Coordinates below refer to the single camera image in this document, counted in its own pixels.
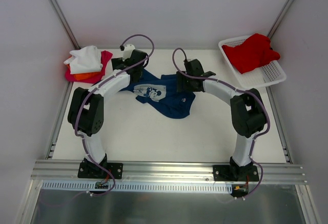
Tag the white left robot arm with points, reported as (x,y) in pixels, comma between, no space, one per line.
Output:
(86,113)

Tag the white perforated plastic basket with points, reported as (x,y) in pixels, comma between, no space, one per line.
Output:
(265,76)

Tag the aluminium frame post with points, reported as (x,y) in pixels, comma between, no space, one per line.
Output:
(63,21)
(280,17)

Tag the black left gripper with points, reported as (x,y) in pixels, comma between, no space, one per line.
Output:
(118,63)

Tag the aluminium mounting rail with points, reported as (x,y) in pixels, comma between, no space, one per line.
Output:
(172,172)

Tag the pink folded t-shirt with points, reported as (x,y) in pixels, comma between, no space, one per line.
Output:
(105,58)

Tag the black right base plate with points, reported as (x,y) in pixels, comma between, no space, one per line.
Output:
(232,173)

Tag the white slotted cable duct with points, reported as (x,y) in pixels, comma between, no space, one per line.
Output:
(159,187)

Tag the orange folded t-shirt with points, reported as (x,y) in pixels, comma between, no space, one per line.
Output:
(81,76)

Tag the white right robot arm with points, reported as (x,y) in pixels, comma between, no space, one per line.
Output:
(248,114)

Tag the right aluminium frame post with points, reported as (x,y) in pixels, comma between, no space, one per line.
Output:
(280,17)

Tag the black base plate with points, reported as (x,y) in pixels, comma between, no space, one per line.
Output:
(88,170)
(232,173)

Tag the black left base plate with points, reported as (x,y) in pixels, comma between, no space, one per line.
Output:
(88,170)

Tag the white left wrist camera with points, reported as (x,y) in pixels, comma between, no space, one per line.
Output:
(127,51)

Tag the red t-shirt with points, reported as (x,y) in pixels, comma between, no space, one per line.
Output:
(254,52)

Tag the left aluminium frame post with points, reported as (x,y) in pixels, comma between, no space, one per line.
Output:
(63,21)

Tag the blue cartoon print t-shirt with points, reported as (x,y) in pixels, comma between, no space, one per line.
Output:
(161,93)

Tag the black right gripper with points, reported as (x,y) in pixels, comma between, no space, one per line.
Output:
(207,73)

